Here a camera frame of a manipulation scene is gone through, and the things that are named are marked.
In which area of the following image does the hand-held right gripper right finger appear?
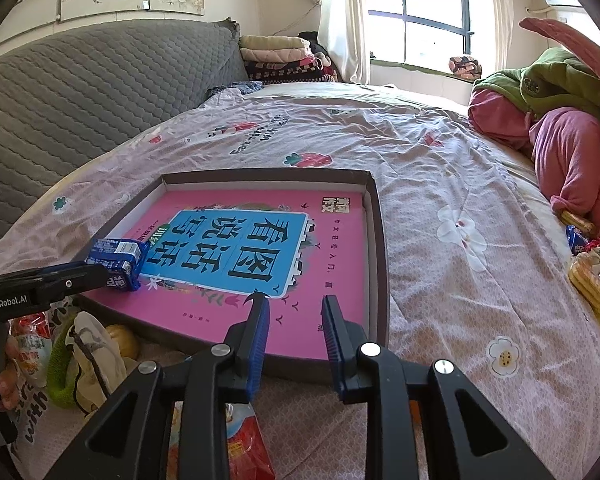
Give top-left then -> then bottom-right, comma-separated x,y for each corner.
321,296 -> 556,480

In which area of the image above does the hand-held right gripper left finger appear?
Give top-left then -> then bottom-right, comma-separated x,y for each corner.
42,292 -> 272,480

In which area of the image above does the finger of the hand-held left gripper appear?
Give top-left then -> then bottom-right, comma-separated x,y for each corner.
0,261 -> 89,282
32,265 -> 110,304

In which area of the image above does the blue snack packet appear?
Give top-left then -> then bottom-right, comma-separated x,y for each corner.
86,236 -> 150,292

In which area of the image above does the red white snack packet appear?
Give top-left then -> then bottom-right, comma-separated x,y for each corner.
9,311 -> 54,388

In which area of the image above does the small orange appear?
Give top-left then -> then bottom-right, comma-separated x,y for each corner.
105,325 -> 140,359

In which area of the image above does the beige pastry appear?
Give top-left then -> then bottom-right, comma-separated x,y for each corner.
71,311 -> 142,417

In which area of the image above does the shallow cardboard box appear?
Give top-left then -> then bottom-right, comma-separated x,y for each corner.
72,170 -> 391,386

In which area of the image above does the green fuzzy hair scrunchie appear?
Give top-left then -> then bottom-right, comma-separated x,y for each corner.
46,309 -> 90,409

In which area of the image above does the person's left hand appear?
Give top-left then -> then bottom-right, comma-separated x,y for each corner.
0,342 -> 23,410

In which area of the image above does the pink picture book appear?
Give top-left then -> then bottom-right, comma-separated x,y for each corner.
87,190 -> 371,358

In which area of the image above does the grey quilted headboard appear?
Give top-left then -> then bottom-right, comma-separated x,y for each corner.
0,17 -> 249,256

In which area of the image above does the pink floral bed cover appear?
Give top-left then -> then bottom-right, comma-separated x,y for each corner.
0,80 -> 600,480

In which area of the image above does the dark lace cloth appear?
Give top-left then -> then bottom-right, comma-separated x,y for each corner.
206,80 -> 264,104

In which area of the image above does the yellow biscuit packet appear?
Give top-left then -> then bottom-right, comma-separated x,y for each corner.
567,254 -> 600,307

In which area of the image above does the small blue packet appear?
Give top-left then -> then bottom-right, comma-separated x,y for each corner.
565,225 -> 589,257

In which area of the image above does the dark patterned folded blanket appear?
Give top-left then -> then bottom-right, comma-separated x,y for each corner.
243,59 -> 340,84

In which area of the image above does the orange yellow packet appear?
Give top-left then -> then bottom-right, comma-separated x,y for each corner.
560,210 -> 594,234

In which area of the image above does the pink folded blanket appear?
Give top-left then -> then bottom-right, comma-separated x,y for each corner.
241,49 -> 315,64

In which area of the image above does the green windowsill mat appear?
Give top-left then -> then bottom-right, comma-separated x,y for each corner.
370,59 -> 476,82

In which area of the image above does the cream folded blanket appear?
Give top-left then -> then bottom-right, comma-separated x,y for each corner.
238,35 -> 312,54

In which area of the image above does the black cloth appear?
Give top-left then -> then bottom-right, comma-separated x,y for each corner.
299,31 -> 338,68

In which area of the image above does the pile of pink green blankets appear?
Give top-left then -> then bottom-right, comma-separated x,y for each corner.
467,87 -> 600,242

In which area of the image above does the floral folded cloth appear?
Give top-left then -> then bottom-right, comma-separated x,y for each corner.
448,55 -> 483,80

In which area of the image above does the white curtain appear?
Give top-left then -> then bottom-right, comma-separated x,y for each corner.
317,0 -> 372,84
480,0 -> 512,77

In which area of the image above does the green jacket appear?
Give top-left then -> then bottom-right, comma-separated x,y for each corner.
471,47 -> 600,137

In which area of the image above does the dark framed window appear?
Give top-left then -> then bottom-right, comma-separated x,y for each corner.
367,0 -> 486,67

